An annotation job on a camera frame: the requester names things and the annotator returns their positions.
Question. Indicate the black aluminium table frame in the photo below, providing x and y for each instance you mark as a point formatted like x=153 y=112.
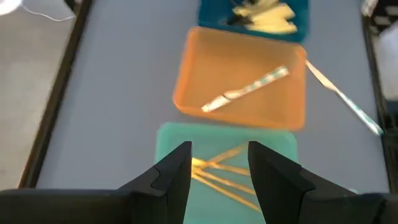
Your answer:
x=53 y=102

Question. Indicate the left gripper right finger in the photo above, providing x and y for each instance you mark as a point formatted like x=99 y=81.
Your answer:
x=311 y=207

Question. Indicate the teal plastic bin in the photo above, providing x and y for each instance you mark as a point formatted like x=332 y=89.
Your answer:
x=224 y=133

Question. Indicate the orange plastic bin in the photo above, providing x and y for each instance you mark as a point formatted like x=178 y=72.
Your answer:
x=217 y=56

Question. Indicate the white cardboard box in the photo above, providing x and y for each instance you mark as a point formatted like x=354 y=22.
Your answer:
x=390 y=62

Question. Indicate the blue plastic bin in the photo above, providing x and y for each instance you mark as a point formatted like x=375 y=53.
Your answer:
x=214 y=15

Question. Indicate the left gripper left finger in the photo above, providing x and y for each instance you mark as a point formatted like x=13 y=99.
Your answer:
x=93 y=207

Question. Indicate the grey-blue table mat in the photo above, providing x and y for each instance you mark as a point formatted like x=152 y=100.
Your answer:
x=124 y=93

